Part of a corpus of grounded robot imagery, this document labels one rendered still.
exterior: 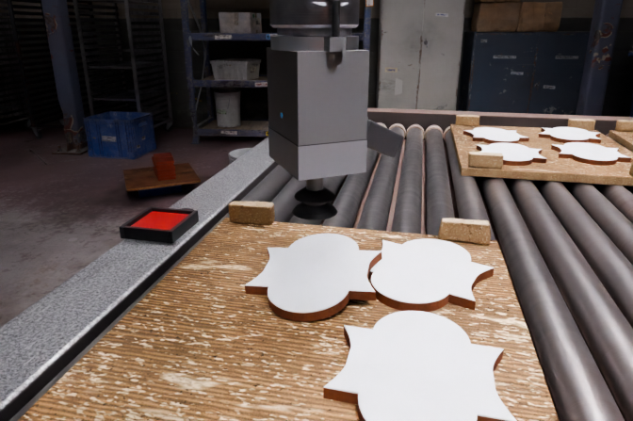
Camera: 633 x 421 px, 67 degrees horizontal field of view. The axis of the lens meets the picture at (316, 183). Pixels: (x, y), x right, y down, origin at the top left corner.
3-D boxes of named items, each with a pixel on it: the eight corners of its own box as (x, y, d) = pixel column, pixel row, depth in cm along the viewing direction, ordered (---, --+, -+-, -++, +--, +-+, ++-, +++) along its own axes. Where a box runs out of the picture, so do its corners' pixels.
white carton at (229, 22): (219, 35, 484) (218, 11, 477) (232, 34, 510) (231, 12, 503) (251, 35, 474) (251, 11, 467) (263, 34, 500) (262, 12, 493)
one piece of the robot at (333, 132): (430, 2, 38) (417, 192, 44) (377, 6, 46) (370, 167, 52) (290, -1, 34) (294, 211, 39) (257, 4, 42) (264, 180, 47)
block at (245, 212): (228, 222, 62) (227, 202, 61) (234, 218, 64) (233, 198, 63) (271, 226, 61) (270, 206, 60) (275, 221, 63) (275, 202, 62)
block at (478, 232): (437, 241, 57) (439, 220, 56) (437, 234, 59) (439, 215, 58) (490, 246, 56) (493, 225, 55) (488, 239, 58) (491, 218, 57)
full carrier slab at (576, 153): (461, 175, 87) (462, 153, 86) (449, 130, 125) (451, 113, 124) (676, 189, 80) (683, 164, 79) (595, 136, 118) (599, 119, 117)
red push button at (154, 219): (129, 236, 63) (127, 227, 63) (153, 219, 69) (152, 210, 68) (170, 240, 62) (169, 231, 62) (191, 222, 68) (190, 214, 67)
